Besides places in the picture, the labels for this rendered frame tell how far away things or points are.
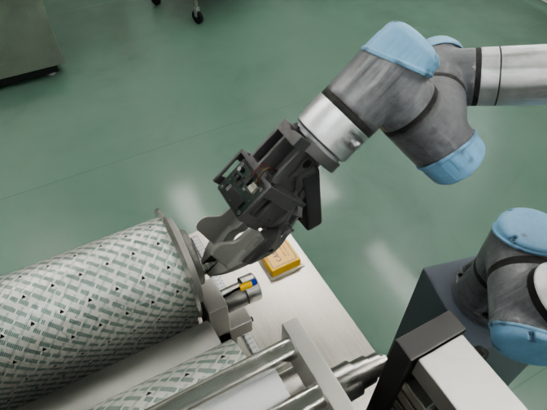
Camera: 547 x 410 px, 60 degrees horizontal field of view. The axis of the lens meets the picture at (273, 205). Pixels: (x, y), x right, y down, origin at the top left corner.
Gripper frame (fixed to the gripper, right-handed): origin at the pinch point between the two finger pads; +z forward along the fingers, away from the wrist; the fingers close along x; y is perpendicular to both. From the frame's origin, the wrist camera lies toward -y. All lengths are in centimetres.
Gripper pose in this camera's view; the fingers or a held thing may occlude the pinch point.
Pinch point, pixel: (216, 263)
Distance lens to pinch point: 61.3
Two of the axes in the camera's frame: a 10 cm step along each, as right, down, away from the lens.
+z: -6.8, 7.0, 2.3
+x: 4.8, 6.5, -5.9
